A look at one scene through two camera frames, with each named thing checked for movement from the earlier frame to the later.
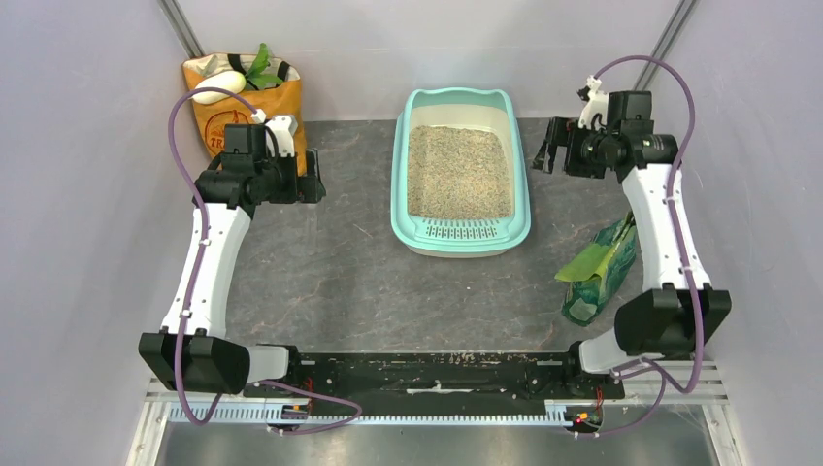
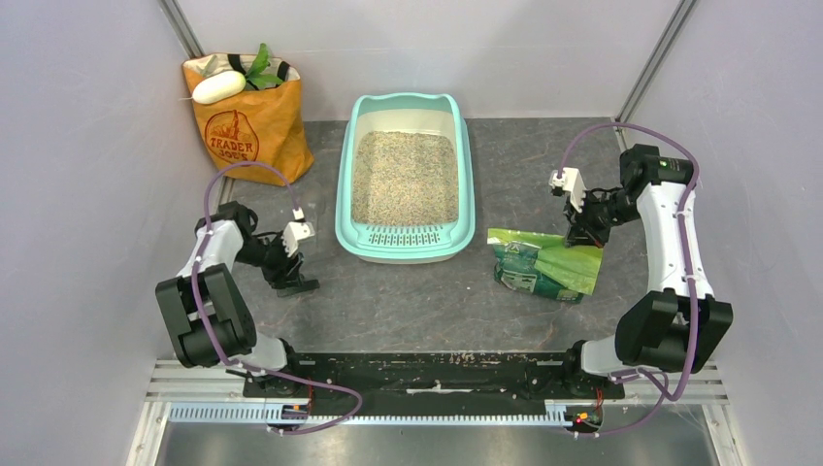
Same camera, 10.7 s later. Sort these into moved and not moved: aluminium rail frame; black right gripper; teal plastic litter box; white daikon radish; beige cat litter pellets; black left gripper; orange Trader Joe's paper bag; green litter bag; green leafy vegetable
Moved: black left gripper; beige cat litter pellets; teal plastic litter box; black right gripper; green litter bag
Not moved: white daikon radish; green leafy vegetable; aluminium rail frame; orange Trader Joe's paper bag
